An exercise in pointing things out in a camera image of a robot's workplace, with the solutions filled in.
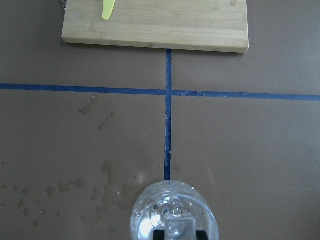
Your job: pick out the wooden cutting board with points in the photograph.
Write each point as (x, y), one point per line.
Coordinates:
(198, 25)

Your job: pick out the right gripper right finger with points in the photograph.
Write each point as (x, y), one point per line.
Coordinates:
(201, 235)

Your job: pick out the yellow plastic knife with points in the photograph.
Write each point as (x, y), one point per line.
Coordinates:
(107, 9)

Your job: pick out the clear ice cube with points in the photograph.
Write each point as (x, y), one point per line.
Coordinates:
(180, 228)

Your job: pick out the clear wine glass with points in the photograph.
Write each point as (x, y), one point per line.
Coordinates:
(170, 198)

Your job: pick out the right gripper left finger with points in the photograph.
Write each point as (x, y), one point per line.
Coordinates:
(158, 235)

